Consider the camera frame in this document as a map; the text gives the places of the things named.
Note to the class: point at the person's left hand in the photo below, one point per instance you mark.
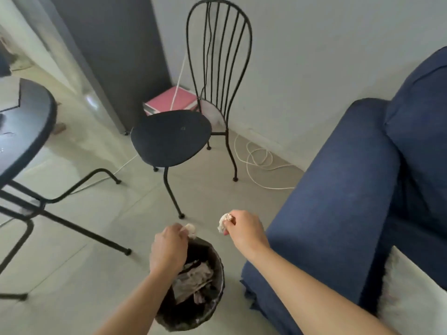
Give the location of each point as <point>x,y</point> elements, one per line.
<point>169,249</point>

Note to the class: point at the person's right hand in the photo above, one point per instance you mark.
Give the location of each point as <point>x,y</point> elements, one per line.
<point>246,233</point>

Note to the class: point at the white paper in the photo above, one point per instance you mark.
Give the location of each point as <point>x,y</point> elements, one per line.
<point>223,222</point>
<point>190,231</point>

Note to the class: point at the heap of papers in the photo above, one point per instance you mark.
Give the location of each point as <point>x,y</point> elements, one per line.
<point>193,279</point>

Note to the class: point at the black round waste bin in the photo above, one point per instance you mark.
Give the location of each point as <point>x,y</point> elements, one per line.
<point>195,317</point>

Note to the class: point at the blue fabric sofa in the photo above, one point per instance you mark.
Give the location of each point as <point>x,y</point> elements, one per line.
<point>331,212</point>

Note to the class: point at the person's left forearm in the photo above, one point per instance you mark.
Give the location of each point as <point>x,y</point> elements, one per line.
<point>136,307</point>

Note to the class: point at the person's right forearm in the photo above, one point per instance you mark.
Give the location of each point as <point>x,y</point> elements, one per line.
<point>314,303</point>

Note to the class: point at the black metal chair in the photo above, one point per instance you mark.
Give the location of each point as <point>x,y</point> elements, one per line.
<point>171,136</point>

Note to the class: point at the pink book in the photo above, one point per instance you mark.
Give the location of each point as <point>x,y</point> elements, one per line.
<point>167,99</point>

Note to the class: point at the white pillow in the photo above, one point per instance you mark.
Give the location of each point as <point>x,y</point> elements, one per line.
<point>412,300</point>

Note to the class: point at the round black table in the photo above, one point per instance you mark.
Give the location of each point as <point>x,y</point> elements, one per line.
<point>21,132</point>

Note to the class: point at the dark grey cabinet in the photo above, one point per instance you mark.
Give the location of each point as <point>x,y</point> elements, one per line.
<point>115,55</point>

